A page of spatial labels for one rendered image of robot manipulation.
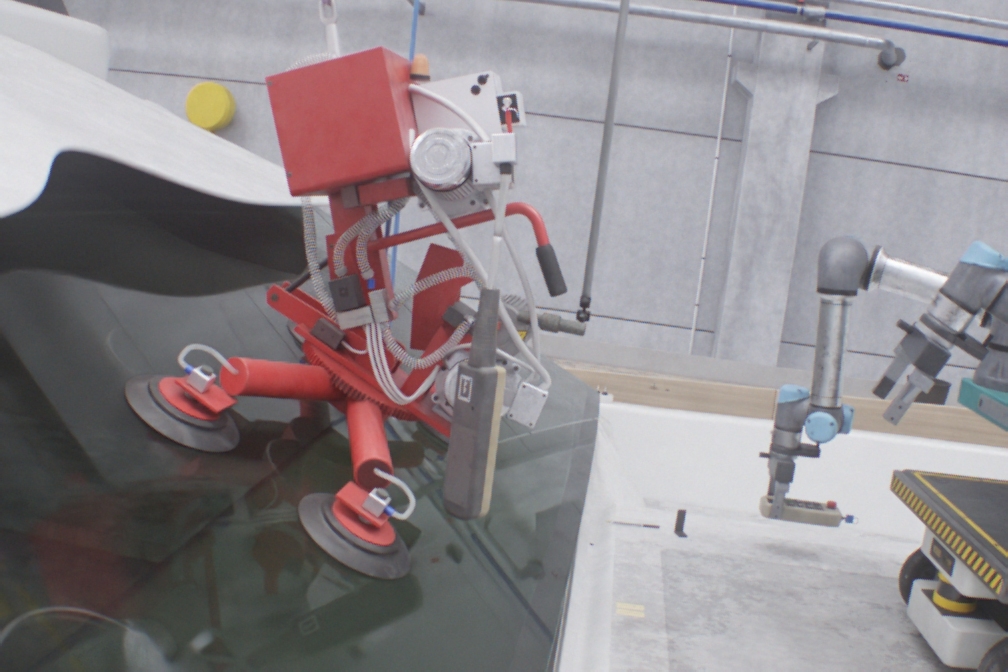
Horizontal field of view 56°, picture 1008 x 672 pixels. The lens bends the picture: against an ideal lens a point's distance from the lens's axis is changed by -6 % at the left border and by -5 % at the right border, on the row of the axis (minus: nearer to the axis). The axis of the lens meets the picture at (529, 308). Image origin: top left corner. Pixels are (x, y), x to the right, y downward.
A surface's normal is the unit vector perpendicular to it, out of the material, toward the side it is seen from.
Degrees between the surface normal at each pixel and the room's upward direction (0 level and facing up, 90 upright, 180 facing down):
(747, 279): 90
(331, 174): 90
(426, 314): 90
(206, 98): 90
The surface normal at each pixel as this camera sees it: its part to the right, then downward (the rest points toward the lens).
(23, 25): 0.99, 0.14
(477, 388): -0.66, 0.02
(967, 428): -0.10, 0.12
